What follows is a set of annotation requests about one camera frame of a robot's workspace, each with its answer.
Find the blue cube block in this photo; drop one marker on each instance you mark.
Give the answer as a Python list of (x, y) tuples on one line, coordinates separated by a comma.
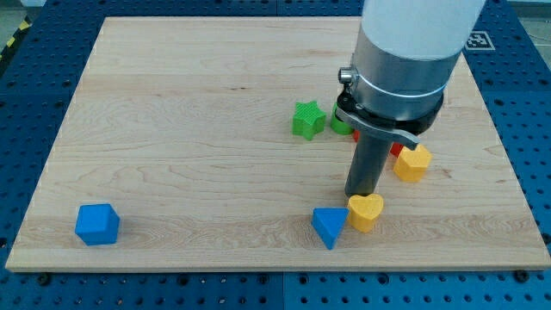
[(97, 224)]

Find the green star block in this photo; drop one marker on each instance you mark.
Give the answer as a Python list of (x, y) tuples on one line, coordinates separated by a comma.
[(308, 120)]

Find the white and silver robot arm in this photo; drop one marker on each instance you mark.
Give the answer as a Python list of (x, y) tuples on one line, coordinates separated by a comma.
[(405, 53)]

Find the red block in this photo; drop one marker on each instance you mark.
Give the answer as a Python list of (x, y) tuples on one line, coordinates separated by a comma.
[(396, 147)]

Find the green cylinder block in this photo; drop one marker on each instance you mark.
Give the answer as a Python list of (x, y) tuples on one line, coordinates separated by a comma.
[(338, 126)]

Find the light wooden board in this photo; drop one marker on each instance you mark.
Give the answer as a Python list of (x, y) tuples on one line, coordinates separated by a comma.
[(183, 126)]

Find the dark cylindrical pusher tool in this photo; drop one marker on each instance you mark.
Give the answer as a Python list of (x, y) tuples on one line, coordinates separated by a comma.
[(367, 164)]

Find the black white fiducial marker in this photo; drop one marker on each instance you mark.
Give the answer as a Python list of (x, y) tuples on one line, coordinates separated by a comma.
[(479, 41)]

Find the yellow heart block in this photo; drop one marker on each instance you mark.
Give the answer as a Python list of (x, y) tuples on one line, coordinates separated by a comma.
[(364, 211)]

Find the blue triangle block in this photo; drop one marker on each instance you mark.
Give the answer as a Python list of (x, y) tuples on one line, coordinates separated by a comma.
[(328, 224)]

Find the yellow hexagon block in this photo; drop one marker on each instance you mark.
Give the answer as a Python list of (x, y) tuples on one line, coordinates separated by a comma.
[(411, 165)]

